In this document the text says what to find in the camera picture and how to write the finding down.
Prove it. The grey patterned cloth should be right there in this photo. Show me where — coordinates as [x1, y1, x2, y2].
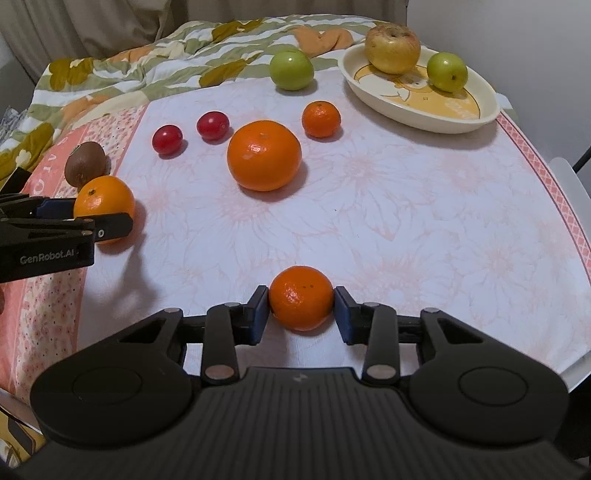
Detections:
[0, 105, 29, 145]

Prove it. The brown kiwi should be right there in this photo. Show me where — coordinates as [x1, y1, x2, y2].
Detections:
[65, 141, 110, 188]

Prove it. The yellow object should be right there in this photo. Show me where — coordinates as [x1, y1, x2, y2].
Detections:
[0, 392, 47, 468]

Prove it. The cream oval bowl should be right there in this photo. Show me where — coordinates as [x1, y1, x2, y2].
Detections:
[338, 44, 502, 134]

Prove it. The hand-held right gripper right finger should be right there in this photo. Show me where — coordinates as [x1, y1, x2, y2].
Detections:
[333, 285, 484, 384]

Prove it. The red cherry tomato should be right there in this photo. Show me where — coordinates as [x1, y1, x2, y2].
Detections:
[151, 124, 184, 155]
[196, 112, 230, 140]

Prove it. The small mandarin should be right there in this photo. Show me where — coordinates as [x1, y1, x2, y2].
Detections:
[269, 265, 335, 332]
[301, 100, 342, 139]

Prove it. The medium orange with green stem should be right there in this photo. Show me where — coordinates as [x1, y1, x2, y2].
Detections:
[73, 175, 136, 244]

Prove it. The large orange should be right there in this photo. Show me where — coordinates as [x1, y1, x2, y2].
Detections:
[226, 120, 303, 192]

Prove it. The floral striped quilt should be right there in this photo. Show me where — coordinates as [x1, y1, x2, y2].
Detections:
[0, 14, 402, 185]

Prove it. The small green apple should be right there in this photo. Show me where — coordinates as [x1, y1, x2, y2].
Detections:
[427, 52, 469, 93]

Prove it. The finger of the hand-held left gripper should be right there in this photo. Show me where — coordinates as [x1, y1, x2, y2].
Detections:
[0, 213, 135, 246]
[0, 167, 77, 219]

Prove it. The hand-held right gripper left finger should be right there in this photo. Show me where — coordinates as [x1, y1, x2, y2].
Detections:
[117, 285, 271, 387]

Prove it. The yellow red apple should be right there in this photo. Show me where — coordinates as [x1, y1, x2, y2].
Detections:
[365, 23, 422, 75]

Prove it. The large green apple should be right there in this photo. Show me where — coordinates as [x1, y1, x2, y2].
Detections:
[270, 50, 315, 91]

